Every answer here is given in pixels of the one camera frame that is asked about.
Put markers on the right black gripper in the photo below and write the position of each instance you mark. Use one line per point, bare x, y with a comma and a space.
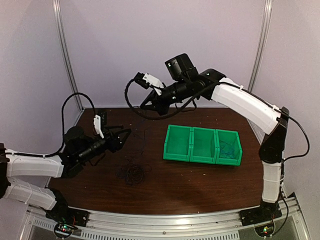
157, 106

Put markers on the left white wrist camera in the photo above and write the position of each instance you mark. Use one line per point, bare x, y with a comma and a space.
99, 121

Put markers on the right green plastic bin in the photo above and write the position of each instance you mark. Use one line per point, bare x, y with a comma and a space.
230, 150

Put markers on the aluminium front rail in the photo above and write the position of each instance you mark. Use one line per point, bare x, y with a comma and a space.
223, 225

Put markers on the green plastic bin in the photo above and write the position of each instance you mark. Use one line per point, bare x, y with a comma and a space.
203, 146
230, 150
177, 144

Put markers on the left round circuit board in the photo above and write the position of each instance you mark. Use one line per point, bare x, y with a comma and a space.
62, 230

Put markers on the middle green plastic bin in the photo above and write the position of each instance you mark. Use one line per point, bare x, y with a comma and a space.
203, 146

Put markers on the aluminium frame post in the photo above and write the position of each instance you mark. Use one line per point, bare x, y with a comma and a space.
263, 36
63, 45

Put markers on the right aluminium frame post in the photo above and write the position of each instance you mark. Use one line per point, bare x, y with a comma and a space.
263, 36

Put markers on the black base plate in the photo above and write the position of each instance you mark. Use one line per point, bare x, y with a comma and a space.
73, 217
259, 215

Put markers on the round circuit board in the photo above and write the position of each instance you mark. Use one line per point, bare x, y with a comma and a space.
264, 230
62, 230

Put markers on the right round circuit board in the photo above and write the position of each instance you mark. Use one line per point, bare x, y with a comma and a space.
264, 230

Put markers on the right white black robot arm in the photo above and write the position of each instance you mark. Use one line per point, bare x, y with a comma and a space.
216, 86

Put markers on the left aluminium frame post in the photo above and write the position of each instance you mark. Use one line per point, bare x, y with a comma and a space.
63, 45

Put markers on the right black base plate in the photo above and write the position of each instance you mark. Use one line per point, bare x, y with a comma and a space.
259, 215

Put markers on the left green plastic bin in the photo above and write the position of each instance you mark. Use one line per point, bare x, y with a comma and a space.
177, 144

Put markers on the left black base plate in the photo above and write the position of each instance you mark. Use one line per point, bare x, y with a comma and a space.
73, 217

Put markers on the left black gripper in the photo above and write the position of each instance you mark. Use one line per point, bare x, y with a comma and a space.
116, 144

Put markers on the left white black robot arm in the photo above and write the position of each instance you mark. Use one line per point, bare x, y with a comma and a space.
79, 149

